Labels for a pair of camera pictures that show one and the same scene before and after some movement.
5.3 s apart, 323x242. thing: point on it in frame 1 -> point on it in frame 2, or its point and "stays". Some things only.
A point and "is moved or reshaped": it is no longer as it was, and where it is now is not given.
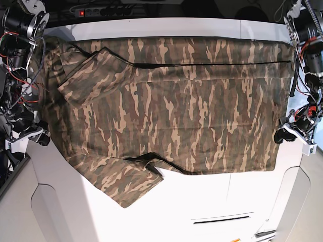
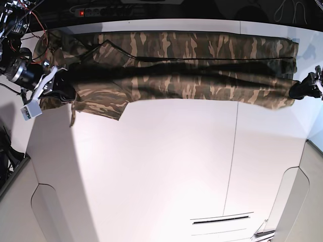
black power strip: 103,11 stays
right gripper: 299,123 -> 312,85
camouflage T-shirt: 200,105 is moved or reshaped
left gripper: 23,123 -> 61,86
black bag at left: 6,156 stays
